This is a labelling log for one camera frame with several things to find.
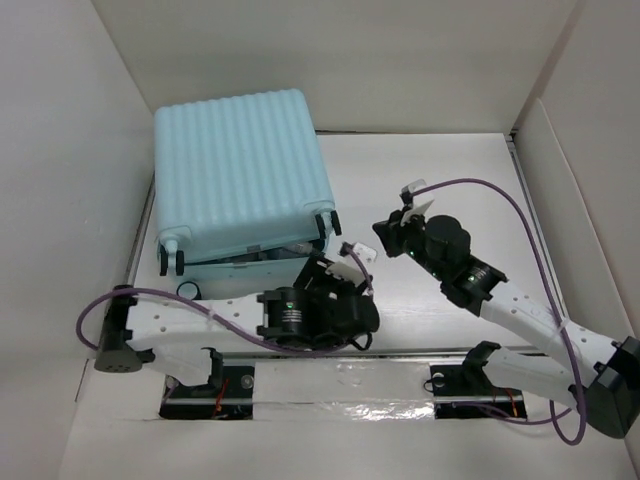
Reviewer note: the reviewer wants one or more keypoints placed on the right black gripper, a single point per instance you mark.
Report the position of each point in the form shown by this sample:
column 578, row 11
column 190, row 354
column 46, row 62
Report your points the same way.
column 391, row 230

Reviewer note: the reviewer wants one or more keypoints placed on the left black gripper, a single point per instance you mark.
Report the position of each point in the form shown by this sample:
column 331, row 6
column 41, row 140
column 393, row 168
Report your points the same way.
column 315, row 272

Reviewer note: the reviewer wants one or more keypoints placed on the light blue hard-shell suitcase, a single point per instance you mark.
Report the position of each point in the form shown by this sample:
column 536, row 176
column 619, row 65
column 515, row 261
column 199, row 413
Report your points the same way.
column 241, row 191

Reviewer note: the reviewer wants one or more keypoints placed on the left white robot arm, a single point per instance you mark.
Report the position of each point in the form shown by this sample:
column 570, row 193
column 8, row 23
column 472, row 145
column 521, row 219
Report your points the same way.
column 141, row 319

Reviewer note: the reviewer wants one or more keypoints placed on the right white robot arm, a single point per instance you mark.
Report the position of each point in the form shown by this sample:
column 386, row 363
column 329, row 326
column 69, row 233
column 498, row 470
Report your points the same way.
column 577, row 362

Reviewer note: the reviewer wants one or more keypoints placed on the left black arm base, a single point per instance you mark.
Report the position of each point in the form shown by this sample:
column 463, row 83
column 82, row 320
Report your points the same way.
column 233, row 400

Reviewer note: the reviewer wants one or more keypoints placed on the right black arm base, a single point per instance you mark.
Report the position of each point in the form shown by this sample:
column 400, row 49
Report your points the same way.
column 456, row 397

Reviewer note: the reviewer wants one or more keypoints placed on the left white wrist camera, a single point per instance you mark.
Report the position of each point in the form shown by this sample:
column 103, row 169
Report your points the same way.
column 354, row 261

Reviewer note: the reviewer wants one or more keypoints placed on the aluminium rail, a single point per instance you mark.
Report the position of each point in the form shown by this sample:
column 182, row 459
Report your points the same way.
column 350, row 354

